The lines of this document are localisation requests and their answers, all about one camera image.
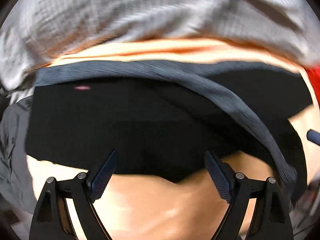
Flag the peach bed sheet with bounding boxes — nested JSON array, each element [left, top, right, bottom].
[[27, 38, 319, 239]]

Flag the black pants with blue stripe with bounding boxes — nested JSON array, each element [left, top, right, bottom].
[[25, 60, 312, 203]]

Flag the grey white striped duvet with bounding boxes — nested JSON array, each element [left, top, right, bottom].
[[1, 0, 319, 90]]

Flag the red patterned pillow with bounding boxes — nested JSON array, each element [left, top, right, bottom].
[[305, 64, 320, 102]]

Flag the grey button shirt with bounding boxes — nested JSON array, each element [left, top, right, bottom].
[[1, 96, 37, 214]]

